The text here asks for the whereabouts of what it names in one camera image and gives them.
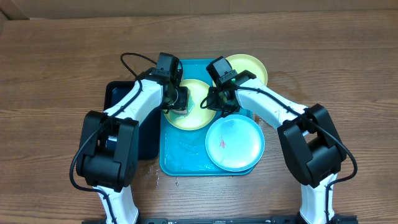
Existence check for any green scrubbing sponge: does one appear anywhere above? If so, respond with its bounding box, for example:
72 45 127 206
172 95 195 116

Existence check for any yellow plate with long stain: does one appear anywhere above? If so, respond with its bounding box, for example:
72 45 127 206
164 79 216 131

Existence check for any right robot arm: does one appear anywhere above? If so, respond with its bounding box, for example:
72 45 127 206
201 57 348 223

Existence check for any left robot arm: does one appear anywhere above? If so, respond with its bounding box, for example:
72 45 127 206
69 52 189 223

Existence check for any black rectangular tray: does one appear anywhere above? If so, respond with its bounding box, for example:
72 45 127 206
103 81 161 160

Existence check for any teal plastic tray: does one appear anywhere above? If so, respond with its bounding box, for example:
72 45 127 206
159 58 253 176

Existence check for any yellow plate with small stain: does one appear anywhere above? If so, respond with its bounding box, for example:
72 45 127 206
206 54 268 91

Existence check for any light blue plate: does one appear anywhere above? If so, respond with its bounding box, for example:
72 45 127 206
205 114 266 172

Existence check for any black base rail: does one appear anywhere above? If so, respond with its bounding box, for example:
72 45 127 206
81 214 358 224

